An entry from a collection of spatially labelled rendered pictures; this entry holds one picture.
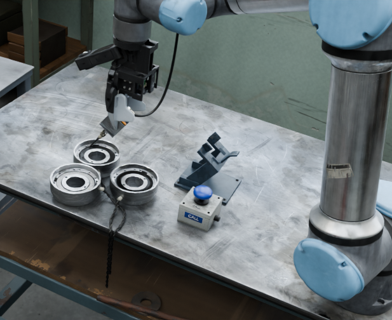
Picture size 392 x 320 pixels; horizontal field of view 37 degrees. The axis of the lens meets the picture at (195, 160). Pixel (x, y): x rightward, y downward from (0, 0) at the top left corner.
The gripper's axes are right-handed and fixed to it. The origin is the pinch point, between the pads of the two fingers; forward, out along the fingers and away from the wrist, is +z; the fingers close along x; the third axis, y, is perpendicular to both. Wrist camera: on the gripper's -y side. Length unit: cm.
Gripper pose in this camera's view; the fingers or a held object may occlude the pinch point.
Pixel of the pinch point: (117, 119)
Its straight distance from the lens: 129.9
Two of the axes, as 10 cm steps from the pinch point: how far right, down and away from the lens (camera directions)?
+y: 9.1, 3.2, -2.5
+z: -1.3, 8.1, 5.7
